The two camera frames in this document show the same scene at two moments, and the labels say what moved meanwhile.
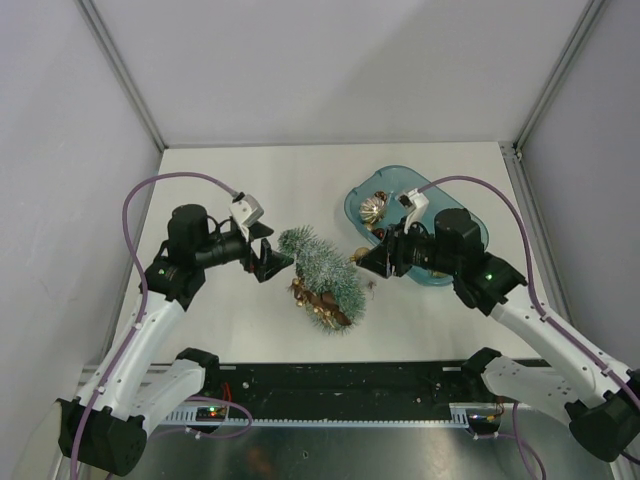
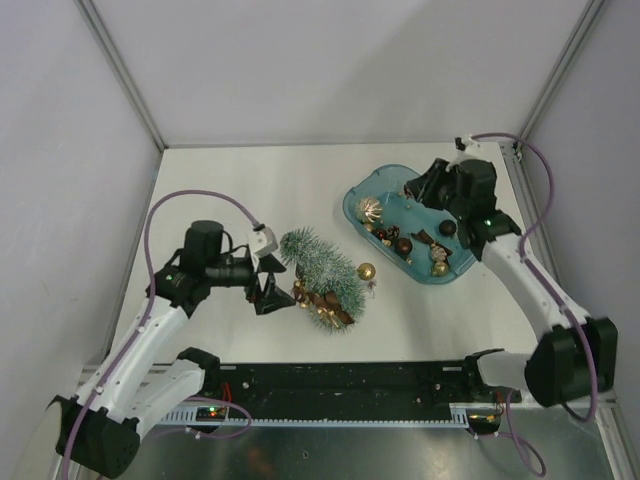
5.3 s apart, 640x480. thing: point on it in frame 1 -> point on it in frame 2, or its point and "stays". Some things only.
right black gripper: x=378 y=259 -> x=424 y=189
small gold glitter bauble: x=360 y=253 -> x=366 y=271
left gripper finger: x=270 y=263 -> x=272 y=298
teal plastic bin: x=372 y=209 stays
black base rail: x=349 y=390 stays
